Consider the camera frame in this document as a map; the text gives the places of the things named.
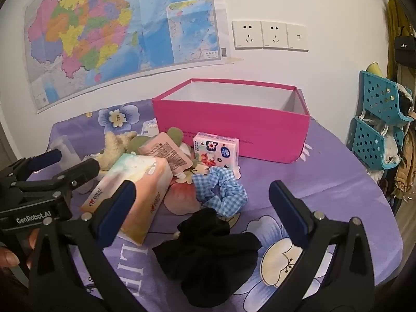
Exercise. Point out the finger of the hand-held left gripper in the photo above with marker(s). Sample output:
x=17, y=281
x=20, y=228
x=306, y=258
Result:
x=45, y=161
x=81, y=170

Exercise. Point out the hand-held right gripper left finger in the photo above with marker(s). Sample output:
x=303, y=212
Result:
x=118, y=208

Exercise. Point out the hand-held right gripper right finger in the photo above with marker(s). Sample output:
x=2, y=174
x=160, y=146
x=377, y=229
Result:
x=289, y=214

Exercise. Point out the large pastel tissue pack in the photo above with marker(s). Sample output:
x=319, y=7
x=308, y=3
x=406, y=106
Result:
x=146, y=182

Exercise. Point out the blue gingham scrunchie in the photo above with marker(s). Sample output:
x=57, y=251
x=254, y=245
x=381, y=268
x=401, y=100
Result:
x=224, y=195

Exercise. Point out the pink spouted pouch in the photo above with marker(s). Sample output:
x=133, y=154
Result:
x=165, y=152

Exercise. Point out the clear cotton swab bag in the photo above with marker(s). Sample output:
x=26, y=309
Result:
x=150, y=128

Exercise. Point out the black cloth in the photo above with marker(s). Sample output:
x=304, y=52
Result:
x=208, y=253

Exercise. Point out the green plush toy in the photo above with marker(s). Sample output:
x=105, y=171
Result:
x=175, y=135

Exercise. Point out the small floral tissue pack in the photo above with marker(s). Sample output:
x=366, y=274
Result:
x=214, y=151

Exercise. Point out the pink cardboard box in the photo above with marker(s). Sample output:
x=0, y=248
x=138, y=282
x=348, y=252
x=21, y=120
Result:
x=227, y=126

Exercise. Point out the person's left hand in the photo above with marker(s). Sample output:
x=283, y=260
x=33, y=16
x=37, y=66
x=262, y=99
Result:
x=8, y=257

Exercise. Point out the clear plastic bag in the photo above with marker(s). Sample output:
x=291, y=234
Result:
x=66, y=148

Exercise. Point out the beige plush toy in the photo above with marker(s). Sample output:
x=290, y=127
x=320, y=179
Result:
x=113, y=149

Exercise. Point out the purple floral blanket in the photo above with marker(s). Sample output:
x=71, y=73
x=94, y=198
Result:
x=341, y=185

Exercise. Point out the blue perforated plastic basket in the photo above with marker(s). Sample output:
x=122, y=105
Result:
x=380, y=97
x=367, y=146

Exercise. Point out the tan hanging coat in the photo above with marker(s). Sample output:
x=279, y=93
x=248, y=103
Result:
x=406, y=165

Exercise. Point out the beige tape piece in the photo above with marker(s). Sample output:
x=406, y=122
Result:
x=234, y=60

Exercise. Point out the black handbag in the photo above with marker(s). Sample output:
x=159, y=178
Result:
x=404, y=50

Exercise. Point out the yellow hanging coat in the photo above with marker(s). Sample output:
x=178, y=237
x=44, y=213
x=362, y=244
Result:
x=395, y=22

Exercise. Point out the colourful wall map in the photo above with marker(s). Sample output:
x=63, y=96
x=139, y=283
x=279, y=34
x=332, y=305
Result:
x=97, y=22

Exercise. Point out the white wall socket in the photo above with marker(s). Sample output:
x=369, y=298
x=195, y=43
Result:
x=274, y=35
x=247, y=35

